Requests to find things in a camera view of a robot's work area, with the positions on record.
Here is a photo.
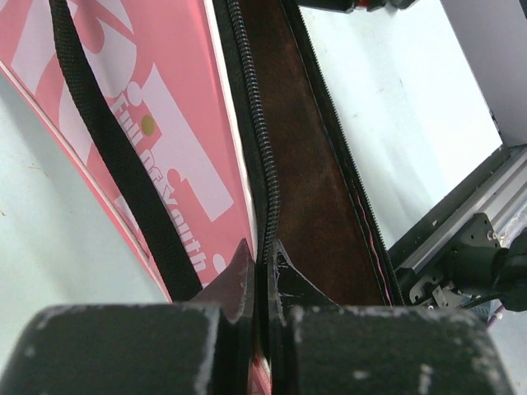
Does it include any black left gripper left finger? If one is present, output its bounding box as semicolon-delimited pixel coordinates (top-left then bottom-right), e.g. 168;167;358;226
12;240;255;394

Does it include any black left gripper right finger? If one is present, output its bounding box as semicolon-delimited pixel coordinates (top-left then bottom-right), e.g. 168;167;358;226
268;243;513;394

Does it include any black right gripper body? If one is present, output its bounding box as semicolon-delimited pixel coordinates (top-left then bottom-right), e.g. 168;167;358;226
296;0;422;14

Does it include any pink racket bag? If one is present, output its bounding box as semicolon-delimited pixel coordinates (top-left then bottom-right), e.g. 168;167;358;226
1;1;400;394

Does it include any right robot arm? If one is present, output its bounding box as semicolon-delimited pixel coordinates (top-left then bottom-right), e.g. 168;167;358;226
299;1;526;309

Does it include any aluminium base extrusion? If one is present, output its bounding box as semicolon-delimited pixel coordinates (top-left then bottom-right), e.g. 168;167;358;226
386;143;527;308

